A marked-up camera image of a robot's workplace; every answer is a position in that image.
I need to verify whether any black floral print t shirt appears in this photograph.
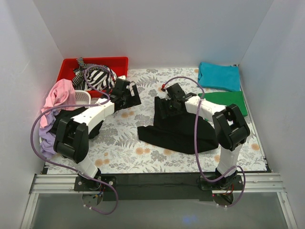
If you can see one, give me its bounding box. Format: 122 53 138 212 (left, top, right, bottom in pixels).
137 96 219 155

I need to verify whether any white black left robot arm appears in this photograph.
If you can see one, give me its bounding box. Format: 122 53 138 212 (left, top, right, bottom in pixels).
53 79 141 191

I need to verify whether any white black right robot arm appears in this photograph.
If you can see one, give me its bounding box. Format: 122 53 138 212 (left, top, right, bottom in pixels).
154 83 250 190

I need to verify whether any black white striped shirt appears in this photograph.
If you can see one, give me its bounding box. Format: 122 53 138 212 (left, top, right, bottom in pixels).
72 58 118 91

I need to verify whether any white plastic laundry basket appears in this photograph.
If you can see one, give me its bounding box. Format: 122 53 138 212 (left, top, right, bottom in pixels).
39 90 92 150

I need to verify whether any folded green t shirt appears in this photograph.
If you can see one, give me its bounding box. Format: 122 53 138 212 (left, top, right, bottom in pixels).
204 91 248 117

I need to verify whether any folded blue t shirt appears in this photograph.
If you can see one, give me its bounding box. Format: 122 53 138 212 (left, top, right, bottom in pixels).
198 62 240 92

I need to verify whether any pink shirt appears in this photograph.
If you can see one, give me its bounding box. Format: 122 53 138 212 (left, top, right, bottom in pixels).
41 79 76 113

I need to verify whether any black shirt in basket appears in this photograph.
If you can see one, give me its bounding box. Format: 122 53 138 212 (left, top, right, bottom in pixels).
50 107 103 139

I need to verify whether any lavender shirt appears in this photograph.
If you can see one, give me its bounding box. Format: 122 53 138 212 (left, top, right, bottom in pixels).
39 110 59 159

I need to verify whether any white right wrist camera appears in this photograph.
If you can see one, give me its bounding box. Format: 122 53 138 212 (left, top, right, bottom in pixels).
161 84 170 100

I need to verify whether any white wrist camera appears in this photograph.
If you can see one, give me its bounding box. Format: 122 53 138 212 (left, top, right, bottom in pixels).
161 84 170 100
117 75 126 81

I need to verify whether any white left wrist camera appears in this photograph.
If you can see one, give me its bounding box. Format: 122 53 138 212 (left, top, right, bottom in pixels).
117 75 126 81

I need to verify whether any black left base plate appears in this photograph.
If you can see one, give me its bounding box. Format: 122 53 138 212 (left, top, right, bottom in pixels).
73 176 117 191

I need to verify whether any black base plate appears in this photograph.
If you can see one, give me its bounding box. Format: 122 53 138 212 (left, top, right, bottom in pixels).
73 176 117 191
197 175 244 191

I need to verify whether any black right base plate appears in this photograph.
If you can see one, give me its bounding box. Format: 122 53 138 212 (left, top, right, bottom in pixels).
197 175 244 191

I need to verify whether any aluminium frame rail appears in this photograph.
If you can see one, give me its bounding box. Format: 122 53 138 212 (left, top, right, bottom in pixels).
30 172 286 194

